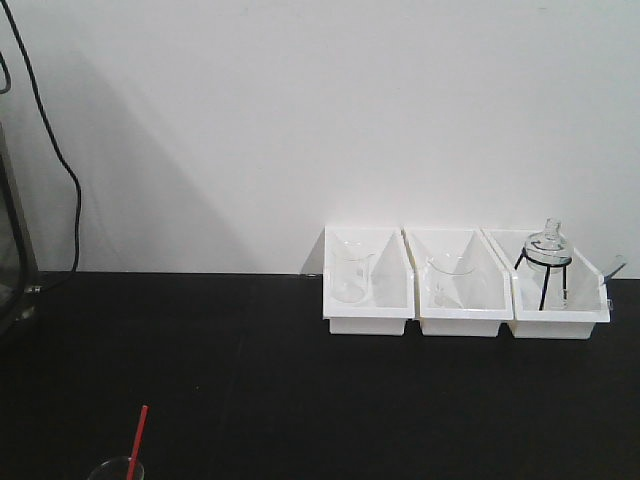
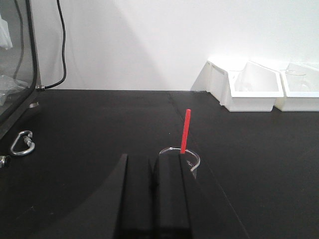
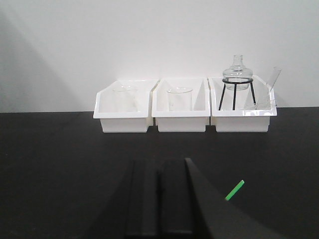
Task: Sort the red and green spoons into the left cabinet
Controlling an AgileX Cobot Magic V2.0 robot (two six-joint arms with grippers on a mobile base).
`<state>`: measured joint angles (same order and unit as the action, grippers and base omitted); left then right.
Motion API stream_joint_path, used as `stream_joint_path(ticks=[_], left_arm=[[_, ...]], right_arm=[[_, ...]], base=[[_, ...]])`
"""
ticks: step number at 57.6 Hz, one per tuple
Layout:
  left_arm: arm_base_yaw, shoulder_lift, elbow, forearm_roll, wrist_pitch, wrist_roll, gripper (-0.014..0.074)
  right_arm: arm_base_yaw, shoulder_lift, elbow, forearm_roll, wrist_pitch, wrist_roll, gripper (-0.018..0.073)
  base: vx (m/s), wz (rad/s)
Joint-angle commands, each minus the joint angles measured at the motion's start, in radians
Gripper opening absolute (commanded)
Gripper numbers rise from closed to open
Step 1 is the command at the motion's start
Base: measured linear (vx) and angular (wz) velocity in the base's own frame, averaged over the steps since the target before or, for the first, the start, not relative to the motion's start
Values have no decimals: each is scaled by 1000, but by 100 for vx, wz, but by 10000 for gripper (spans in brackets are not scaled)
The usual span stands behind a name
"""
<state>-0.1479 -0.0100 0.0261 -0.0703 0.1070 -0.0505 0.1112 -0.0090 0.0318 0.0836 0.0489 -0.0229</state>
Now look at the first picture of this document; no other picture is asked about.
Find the right white plastic bin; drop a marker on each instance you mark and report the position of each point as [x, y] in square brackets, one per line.
[574, 318]

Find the black wire tripod stand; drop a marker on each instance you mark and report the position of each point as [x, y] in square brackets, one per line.
[547, 273]

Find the glass beaker in left bin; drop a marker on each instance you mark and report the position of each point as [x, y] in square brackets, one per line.
[350, 277]

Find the white plastic bin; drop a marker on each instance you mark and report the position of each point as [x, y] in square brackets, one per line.
[487, 299]
[574, 318]
[390, 302]

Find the left white plastic bin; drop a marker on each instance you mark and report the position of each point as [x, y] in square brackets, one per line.
[390, 302]

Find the red plastic spoon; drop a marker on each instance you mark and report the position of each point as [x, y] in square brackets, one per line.
[134, 456]

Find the glass beaker in middle bin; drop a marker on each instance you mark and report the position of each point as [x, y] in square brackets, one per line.
[447, 273]

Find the glass beaker on table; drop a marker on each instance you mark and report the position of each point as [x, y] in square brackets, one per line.
[118, 468]

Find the middle white plastic bin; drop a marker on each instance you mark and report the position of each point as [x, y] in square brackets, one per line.
[487, 299]

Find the glass beaker in bin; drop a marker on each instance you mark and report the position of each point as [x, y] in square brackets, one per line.
[447, 273]
[350, 277]

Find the clear glass rod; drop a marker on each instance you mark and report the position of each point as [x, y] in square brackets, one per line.
[613, 268]

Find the glass door cabinet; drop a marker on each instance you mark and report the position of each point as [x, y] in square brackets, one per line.
[19, 271]

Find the round glass flask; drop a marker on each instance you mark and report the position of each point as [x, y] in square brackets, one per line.
[548, 247]

